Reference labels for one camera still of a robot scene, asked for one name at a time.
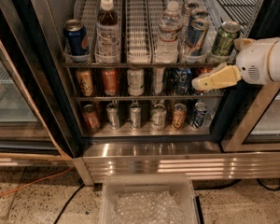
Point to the silver can bottom left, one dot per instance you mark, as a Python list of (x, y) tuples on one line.
[(112, 110)]

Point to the steel fridge cabinet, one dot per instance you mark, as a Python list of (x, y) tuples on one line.
[(194, 152)]

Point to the glass fridge door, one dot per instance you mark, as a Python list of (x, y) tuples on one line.
[(258, 129), (32, 115)]

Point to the tan can bottom shelf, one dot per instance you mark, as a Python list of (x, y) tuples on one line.
[(179, 116)]

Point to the blue can bottom shelf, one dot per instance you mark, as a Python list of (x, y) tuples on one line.
[(198, 115)]

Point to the wire shelf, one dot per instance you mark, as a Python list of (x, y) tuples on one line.
[(147, 95), (139, 21)]

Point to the silver can bottom centre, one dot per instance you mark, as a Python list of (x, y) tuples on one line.
[(135, 116)]

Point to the red can middle shelf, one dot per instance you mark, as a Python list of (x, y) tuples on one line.
[(201, 71)]

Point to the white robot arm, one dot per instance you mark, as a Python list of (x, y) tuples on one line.
[(273, 64)]

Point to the blue can middle shelf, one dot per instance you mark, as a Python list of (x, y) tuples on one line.
[(181, 80)]

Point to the middle wire shelf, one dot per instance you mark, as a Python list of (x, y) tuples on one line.
[(147, 95)]

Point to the clear plastic bin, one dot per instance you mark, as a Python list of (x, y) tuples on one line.
[(123, 184)]

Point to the top wire shelf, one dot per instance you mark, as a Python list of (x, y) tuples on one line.
[(139, 21)]

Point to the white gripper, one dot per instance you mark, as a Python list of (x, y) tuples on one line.
[(253, 62)]

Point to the silver can middle shelf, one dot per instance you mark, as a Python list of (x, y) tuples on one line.
[(158, 74)]

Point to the green soda can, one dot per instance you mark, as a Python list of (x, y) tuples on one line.
[(224, 41)]

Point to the grey can bottom shelf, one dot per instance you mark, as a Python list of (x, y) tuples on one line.
[(158, 117)]

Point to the orange can bottom shelf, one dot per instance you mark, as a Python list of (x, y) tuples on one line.
[(91, 117)]

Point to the tan can shelf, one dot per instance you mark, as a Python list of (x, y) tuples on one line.
[(84, 81), (179, 116)]

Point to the brown tea bottle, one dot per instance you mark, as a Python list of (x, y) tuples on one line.
[(107, 30)]

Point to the blue pepsi can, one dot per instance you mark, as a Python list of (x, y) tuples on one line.
[(76, 38)]

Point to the white can middle shelf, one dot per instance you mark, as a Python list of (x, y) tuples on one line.
[(135, 81)]

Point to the left glass fridge door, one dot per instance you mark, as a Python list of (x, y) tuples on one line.
[(32, 115)]

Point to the orange can shelf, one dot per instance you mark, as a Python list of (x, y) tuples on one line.
[(91, 117), (111, 83)]

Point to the bubble wrap sheet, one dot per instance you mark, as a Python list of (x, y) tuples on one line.
[(147, 208)]

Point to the tan can middle shelf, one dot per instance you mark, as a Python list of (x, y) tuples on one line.
[(84, 81)]

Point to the right glass fridge door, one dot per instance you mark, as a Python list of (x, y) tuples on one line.
[(258, 129)]

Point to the orange can middle shelf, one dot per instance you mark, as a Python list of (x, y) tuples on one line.
[(111, 83)]

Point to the clear water bottle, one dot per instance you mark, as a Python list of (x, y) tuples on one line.
[(168, 34)]

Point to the red bull can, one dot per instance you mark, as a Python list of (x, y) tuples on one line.
[(197, 32), (198, 13)]

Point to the blue can shelf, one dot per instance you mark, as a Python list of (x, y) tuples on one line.
[(181, 80), (198, 115)]

